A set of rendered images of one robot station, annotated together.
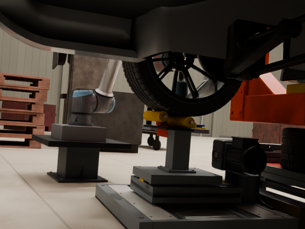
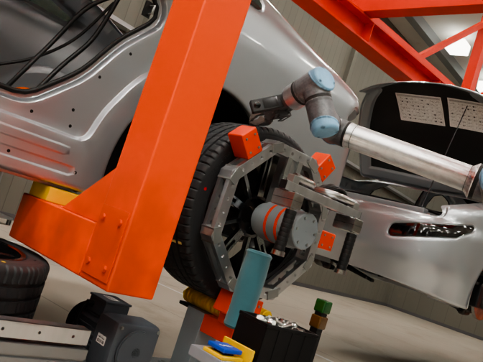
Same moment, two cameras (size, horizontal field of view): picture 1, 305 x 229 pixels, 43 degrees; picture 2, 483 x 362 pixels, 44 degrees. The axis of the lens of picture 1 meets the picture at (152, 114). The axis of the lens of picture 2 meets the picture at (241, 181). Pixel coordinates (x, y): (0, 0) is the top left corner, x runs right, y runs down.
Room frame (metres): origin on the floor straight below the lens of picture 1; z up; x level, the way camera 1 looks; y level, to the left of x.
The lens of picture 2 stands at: (4.16, -1.05, 0.79)
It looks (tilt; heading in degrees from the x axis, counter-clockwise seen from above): 4 degrees up; 157
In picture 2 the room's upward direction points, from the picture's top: 18 degrees clockwise
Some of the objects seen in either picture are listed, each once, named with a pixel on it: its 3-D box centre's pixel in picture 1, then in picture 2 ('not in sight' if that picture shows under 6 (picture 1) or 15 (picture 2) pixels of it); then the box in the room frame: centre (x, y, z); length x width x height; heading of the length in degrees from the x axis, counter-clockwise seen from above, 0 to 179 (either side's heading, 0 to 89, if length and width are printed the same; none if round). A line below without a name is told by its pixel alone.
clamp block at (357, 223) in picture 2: not in sight; (347, 223); (2.36, 0.14, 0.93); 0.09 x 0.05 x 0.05; 20
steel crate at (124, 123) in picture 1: (102, 120); not in sight; (5.63, 0.72, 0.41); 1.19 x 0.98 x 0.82; 21
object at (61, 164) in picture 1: (78, 158); not in sight; (2.92, 0.54, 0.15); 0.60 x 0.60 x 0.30; 28
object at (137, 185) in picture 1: (184, 188); not in sight; (2.09, -0.20, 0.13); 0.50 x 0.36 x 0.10; 110
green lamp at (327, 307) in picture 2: not in sight; (323, 306); (2.54, 0.02, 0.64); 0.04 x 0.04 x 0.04; 20
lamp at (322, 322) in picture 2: not in sight; (318, 321); (2.54, 0.02, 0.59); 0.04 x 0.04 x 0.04; 20
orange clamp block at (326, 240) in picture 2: not in sight; (320, 238); (2.11, 0.20, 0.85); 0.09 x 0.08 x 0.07; 110
